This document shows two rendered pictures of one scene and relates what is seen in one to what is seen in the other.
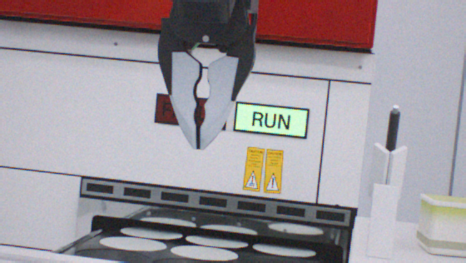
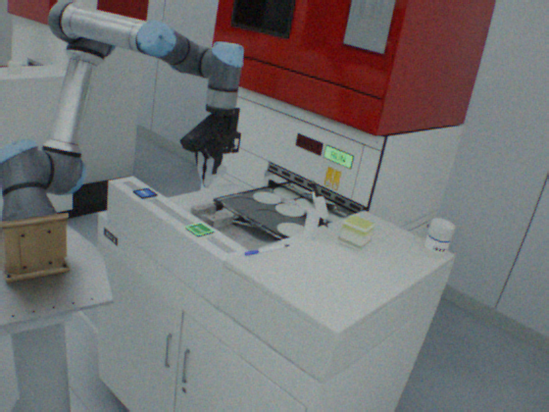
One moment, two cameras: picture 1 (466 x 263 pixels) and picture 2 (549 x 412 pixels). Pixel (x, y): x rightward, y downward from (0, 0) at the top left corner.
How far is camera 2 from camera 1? 0.85 m
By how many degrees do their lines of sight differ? 36
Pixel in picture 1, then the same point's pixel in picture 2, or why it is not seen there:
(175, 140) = (302, 155)
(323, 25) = (357, 120)
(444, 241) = (344, 239)
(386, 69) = (523, 115)
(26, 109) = (253, 128)
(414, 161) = (526, 170)
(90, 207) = (268, 175)
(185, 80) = (201, 163)
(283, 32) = (341, 119)
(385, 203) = (311, 218)
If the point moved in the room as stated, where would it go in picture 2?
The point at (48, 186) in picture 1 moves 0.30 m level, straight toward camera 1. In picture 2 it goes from (257, 162) to (220, 182)
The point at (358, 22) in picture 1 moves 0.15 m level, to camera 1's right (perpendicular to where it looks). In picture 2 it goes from (371, 123) to (416, 137)
